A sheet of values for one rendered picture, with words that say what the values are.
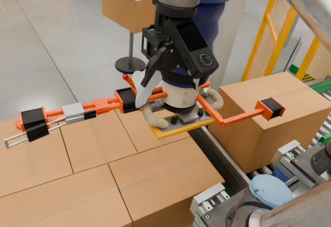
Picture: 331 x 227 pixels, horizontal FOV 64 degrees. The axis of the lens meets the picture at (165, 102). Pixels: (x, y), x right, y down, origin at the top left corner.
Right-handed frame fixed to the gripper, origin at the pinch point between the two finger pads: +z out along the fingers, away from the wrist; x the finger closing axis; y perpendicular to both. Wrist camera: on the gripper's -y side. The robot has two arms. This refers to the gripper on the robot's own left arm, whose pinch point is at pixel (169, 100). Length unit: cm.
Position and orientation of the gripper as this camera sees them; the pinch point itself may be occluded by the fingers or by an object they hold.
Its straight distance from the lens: 56.8
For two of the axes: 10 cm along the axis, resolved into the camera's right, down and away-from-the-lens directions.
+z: -1.1, 7.7, 6.3
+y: -5.5, -5.8, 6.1
